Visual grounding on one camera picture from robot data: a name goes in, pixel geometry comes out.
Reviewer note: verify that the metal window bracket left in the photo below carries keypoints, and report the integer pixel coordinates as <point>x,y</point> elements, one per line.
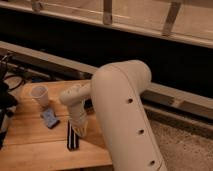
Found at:
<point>36,5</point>

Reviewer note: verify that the white plastic cup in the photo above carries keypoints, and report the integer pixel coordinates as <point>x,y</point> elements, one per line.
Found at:
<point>40,94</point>

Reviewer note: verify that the metal window bracket middle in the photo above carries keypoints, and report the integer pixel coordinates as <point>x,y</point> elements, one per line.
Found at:
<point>107,12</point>

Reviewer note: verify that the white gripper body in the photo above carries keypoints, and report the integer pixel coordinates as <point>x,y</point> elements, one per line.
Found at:
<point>78,116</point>

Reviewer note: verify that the metal window bracket right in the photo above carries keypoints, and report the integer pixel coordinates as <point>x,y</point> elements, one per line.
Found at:
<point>171,17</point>

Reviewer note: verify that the black bowl with food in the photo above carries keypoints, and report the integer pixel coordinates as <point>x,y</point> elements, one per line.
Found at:
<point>88,106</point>

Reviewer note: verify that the metal window bracket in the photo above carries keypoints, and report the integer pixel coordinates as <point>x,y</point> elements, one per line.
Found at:
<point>107,12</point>
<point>36,5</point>
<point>171,17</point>

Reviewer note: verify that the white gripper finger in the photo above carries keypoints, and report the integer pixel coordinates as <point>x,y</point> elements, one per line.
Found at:
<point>76,130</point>
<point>83,131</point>

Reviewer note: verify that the black equipment at left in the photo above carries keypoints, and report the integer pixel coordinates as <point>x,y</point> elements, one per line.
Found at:
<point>6,101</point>

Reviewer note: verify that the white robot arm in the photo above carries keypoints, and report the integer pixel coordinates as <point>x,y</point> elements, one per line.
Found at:
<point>115,91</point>

